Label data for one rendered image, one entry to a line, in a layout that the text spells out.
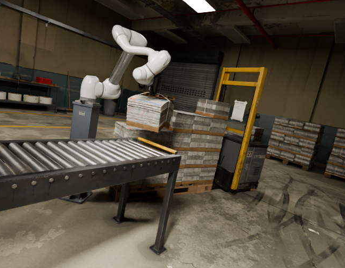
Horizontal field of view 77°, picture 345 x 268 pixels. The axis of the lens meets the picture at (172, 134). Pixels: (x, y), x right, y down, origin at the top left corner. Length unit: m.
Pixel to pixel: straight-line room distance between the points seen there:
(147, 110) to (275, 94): 7.45
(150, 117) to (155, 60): 0.44
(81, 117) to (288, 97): 7.52
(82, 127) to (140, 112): 0.75
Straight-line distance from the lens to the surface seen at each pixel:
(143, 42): 2.09
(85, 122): 2.26
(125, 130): 2.29
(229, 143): 3.58
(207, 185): 3.23
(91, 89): 2.25
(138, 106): 1.73
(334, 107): 8.56
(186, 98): 10.40
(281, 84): 8.87
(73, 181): 1.12
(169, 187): 1.70
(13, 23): 8.60
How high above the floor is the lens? 1.20
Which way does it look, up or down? 9 degrees down
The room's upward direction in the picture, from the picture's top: 11 degrees clockwise
